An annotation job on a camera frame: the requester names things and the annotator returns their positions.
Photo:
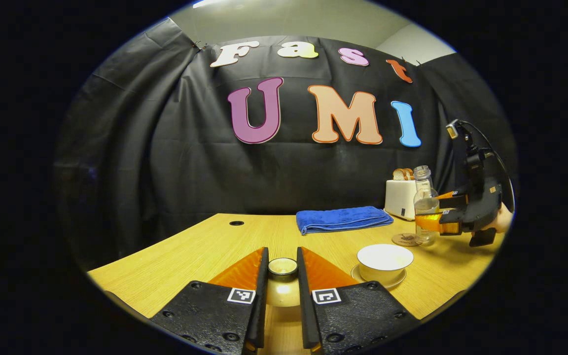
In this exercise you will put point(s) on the cream ceramic teacup lid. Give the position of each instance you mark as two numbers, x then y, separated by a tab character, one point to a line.
284	291

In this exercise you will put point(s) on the toasted bread slice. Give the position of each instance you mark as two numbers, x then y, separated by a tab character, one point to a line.
398	174
409	174

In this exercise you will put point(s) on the folded blue towel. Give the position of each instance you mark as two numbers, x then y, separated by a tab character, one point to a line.
343	219

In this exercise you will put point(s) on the black backdrop cloth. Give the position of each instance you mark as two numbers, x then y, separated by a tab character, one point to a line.
165	172

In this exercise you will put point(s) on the cream ceramic saucer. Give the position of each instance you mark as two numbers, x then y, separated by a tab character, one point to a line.
359	276

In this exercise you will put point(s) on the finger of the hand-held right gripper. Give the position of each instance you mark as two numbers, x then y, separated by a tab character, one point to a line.
432	223
457	198

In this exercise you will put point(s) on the clear plastic water bottle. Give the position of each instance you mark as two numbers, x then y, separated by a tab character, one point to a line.
426	202

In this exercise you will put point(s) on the cream ceramic teacup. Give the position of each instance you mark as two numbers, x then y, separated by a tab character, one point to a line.
382	271

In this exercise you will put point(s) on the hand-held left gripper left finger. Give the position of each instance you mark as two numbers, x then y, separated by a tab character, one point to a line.
262	305

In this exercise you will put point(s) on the cream white toaster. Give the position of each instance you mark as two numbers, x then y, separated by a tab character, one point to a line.
400	199

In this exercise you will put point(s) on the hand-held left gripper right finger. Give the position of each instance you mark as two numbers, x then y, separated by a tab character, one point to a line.
303	305

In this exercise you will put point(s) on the round cork coaster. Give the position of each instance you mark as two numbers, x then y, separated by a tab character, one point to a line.
403	240

